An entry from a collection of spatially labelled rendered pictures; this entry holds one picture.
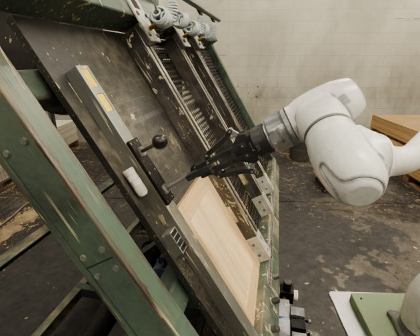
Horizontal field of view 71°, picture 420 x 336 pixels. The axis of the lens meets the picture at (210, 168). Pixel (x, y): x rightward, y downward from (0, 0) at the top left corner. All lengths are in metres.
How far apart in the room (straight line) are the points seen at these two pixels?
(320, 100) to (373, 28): 6.21
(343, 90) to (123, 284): 0.59
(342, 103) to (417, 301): 0.81
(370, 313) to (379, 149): 0.96
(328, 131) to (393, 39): 6.45
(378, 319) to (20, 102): 1.36
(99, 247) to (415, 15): 6.96
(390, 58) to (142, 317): 6.70
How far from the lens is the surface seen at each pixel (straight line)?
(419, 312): 1.29
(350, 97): 0.67
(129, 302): 0.69
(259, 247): 1.33
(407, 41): 7.14
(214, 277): 0.92
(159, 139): 0.71
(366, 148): 0.57
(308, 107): 0.66
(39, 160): 0.62
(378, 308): 1.48
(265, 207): 1.71
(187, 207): 0.96
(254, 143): 0.69
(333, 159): 0.56
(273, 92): 6.35
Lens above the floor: 1.73
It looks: 20 degrees down
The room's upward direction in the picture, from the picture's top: straight up
